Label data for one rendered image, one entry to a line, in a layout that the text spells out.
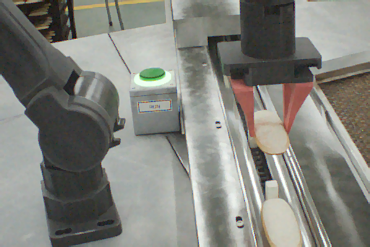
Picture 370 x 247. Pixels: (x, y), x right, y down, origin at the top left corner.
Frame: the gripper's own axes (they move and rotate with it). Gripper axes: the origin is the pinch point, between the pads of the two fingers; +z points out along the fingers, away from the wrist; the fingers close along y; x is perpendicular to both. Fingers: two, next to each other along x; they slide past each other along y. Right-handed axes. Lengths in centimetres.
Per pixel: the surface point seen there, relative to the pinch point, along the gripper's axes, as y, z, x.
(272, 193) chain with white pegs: -0.2, 6.8, -3.1
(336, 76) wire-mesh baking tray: 13.7, 3.1, 19.1
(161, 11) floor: -13, 93, 362
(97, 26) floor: -60, 93, 340
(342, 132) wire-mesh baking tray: 9.9, 3.8, 3.7
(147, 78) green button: -13.8, 2.5, 22.4
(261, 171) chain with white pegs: 0.0, 9.2, 5.2
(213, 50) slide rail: -2.0, 7.9, 45.5
